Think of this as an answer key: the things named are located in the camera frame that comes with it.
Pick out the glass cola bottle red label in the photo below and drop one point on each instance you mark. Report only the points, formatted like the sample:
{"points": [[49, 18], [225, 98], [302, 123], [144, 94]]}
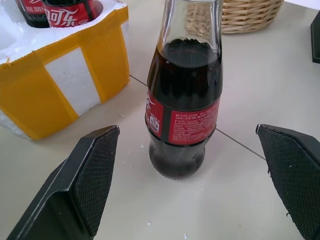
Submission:
{"points": [[30, 12], [183, 100], [67, 15]]}

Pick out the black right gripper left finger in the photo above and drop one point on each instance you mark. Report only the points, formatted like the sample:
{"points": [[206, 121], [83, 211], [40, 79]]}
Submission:
{"points": [[75, 185]]}

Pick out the woven wicker basket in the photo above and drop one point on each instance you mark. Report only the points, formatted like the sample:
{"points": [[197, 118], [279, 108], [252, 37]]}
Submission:
{"points": [[250, 15]]}

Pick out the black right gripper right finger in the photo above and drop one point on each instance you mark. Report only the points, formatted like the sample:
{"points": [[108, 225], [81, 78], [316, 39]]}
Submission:
{"points": [[292, 175]]}

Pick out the black object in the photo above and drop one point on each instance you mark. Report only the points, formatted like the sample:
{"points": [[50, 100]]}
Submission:
{"points": [[315, 42]]}

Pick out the yellow white foam crate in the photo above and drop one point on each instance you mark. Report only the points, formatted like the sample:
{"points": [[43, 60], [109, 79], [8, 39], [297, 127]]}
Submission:
{"points": [[50, 75]]}

